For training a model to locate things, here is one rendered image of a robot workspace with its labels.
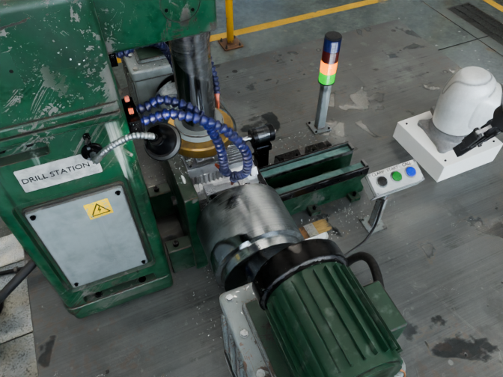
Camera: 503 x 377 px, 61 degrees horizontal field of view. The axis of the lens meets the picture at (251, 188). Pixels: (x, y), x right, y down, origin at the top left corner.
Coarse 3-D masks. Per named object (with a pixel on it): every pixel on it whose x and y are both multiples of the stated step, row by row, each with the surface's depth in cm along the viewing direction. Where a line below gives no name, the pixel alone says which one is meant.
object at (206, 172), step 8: (184, 160) 119; (200, 160) 121; (208, 160) 122; (216, 160) 123; (192, 168) 117; (200, 168) 118; (208, 168) 119; (216, 168) 120; (192, 176) 119; (200, 176) 120; (208, 176) 121; (216, 176) 123; (224, 176) 124
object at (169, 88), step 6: (168, 84) 141; (174, 84) 139; (162, 90) 139; (168, 90) 138; (174, 90) 137; (222, 102) 140; (156, 108) 139; (162, 108) 136; (168, 108) 134; (222, 108) 135; (228, 114) 137; (162, 120) 135; (234, 126) 141
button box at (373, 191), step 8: (392, 168) 126; (400, 168) 127; (416, 168) 128; (368, 176) 124; (376, 176) 125; (384, 176) 125; (408, 176) 126; (416, 176) 127; (368, 184) 125; (376, 184) 124; (392, 184) 125; (400, 184) 125; (408, 184) 125; (416, 184) 130; (368, 192) 126; (376, 192) 123; (384, 192) 123; (392, 192) 128
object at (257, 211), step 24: (240, 192) 109; (264, 192) 111; (216, 216) 107; (240, 216) 104; (264, 216) 104; (288, 216) 109; (216, 240) 105; (240, 240) 101; (264, 240) 101; (288, 240) 103; (216, 264) 104; (240, 264) 101
